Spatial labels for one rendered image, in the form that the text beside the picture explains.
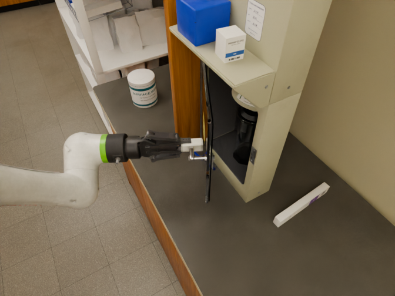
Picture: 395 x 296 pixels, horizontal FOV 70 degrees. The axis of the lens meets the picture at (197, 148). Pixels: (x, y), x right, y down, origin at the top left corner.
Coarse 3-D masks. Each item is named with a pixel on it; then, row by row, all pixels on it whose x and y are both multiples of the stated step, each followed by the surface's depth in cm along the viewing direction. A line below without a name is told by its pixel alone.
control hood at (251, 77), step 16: (176, 32) 76; (192, 48) 70; (208, 48) 70; (208, 64) 66; (224, 64) 65; (240, 64) 65; (256, 64) 65; (224, 80) 63; (240, 80) 61; (256, 80) 62; (272, 80) 65; (256, 96) 66
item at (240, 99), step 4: (232, 92) 89; (236, 92) 86; (236, 96) 86; (240, 96) 84; (236, 100) 86; (240, 100) 85; (244, 100) 84; (240, 104) 85; (244, 104) 84; (248, 104) 83; (248, 108) 84; (252, 108) 83
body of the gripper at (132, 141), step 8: (128, 136) 88; (136, 136) 88; (144, 136) 87; (128, 144) 86; (136, 144) 86; (144, 144) 87; (152, 144) 88; (128, 152) 86; (136, 152) 86; (144, 152) 90
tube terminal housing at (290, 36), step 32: (256, 0) 60; (288, 0) 53; (320, 0) 55; (288, 32) 57; (320, 32) 62; (288, 64) 64; (288, 96) 72; (256, 128) 80; (288, 128) 84; (256, 160) 87; (256, 192) 104
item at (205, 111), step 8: (208, 104) 74; (208, 112) 72; (208, 120) 70; (208, 128) 71; (208, 136) 73; (208, 144) 76; (208, 152) 78; (208, 160) 81; (208, 168) 83; (208, 176) 86; (208, 184) 90
